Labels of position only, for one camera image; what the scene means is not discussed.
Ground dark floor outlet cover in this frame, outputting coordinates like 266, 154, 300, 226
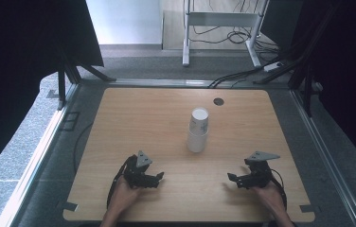
59, 111, 81, 132

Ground black curtain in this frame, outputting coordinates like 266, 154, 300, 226
260, 0, 356, 178
0, 0, 105, 185

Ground black loose floor cables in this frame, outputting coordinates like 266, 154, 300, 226
188, 0, 282, 55

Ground aluminium floor rail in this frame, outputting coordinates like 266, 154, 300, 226
80, 78, 264, 89
0, 82, 80, 227
290, 89, 356, 227

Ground white power strip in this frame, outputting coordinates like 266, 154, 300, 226
263, 61, 284, 73

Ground person's right hand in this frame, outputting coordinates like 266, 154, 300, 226
251, 181, 286, 216

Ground person's left hand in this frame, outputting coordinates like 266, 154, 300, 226
109, 175, 143, 213

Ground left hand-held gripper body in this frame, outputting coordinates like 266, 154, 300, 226
122, 149, 158, 190

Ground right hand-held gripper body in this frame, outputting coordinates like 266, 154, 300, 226
239, 150, 281, 190

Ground black tripod stand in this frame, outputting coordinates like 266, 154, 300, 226
254, 0, 341, 118
56, 49, 117, 111

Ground black cable bundle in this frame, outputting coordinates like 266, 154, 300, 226
208, 66, 266, 89

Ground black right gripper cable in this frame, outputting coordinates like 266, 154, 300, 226
270, 168, 288, 210

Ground white metal stand frame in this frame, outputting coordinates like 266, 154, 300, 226
182, 0, 271, 68

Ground stack of white paper cups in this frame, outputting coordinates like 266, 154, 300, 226
187, 107, 209, 154

